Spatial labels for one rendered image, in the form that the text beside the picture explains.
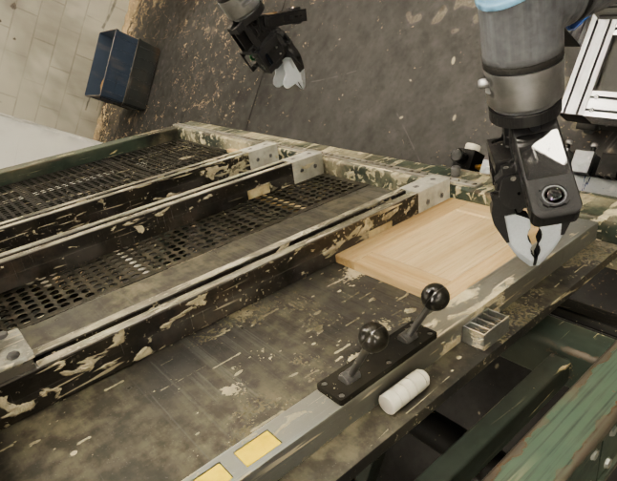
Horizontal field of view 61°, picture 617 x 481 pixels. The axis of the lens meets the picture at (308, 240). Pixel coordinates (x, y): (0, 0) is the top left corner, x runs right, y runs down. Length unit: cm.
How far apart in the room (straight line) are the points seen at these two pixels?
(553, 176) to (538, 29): 14
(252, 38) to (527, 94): 69
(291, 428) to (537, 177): 41
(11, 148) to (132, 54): 137
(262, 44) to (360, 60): 200
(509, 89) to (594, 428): 39
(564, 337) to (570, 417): 30
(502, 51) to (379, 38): 255
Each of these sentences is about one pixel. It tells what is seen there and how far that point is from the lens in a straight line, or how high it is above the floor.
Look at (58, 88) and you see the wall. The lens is 605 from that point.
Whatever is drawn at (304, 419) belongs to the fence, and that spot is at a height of 157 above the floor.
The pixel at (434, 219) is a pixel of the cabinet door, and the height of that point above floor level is 101.
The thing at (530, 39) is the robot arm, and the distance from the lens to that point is 55.
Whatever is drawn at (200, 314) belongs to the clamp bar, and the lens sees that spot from 96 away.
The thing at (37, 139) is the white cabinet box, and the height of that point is 90.
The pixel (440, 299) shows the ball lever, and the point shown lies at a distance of 71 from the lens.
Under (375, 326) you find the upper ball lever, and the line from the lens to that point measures 64.
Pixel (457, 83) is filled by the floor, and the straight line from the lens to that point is 265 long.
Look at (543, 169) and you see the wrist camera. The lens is 57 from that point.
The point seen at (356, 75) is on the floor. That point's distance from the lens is 309.
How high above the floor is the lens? 206
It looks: 43 degrees down
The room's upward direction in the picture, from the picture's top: 77 degrees counter-clockwise
